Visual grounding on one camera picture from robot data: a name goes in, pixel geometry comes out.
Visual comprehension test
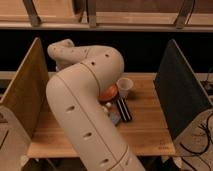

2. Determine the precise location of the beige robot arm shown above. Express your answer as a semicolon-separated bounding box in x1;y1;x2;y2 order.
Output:
46;39;145;171

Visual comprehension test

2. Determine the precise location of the black striped eraser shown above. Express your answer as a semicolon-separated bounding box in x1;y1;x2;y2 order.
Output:
116;98;132;122

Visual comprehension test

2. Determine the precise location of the orange bowl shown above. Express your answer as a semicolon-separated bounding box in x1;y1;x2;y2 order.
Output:
98;84;118;102

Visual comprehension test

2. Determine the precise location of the white rectangular block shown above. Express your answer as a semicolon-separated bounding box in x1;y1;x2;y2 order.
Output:
102;102;112;115

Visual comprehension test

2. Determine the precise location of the small blue object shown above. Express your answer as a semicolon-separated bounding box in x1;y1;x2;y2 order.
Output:
109;112;121;126

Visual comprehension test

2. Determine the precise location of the right dark divider panel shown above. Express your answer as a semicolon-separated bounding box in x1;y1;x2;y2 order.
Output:
154;39;213;140

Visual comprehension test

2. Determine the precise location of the left wooden divider panel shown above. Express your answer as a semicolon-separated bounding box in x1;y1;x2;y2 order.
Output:
0;38;49;141

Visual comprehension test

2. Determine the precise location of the wooden upper shelf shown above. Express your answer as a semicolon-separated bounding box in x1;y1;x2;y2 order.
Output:
0;0;213;32

